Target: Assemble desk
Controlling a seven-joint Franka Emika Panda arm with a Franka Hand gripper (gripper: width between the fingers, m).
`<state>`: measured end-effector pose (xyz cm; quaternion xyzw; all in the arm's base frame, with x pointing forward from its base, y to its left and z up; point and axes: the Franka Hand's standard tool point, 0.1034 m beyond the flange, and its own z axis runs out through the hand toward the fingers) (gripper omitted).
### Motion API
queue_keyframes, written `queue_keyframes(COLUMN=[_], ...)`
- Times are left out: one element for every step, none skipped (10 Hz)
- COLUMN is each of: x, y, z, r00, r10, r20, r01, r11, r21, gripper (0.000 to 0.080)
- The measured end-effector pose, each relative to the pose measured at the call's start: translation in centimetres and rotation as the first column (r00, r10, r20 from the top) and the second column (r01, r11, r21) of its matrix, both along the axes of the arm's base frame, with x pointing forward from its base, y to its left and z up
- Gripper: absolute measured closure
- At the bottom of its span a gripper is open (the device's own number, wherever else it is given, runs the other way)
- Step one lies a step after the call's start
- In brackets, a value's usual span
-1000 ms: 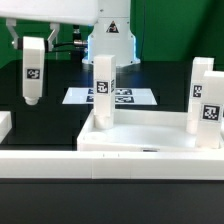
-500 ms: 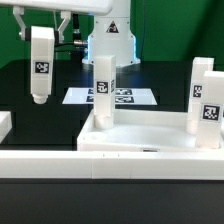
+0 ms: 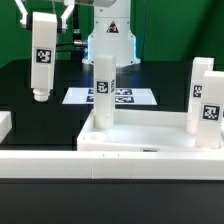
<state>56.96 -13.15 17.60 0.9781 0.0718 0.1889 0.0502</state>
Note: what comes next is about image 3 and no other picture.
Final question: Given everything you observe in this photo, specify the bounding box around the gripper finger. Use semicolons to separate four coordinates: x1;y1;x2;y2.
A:
14;0;32;30
57;0;75;33

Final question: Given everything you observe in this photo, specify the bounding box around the white desk tabletop tray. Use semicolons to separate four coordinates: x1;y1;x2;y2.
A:
77;109;215;152

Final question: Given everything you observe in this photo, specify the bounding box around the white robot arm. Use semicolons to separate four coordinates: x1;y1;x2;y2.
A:
52;0;140;67

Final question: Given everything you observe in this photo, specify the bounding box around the fiducial marker sheet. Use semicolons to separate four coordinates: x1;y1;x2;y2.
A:
63;87;157;105

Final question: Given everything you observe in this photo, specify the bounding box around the white left fence block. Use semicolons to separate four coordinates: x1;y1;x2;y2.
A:
0;111;12;144

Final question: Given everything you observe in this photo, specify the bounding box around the white front fence bar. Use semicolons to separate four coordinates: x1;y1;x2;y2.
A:
0;150;224;180

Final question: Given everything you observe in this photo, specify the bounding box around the black cable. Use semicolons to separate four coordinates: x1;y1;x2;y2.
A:
54;4;89;54

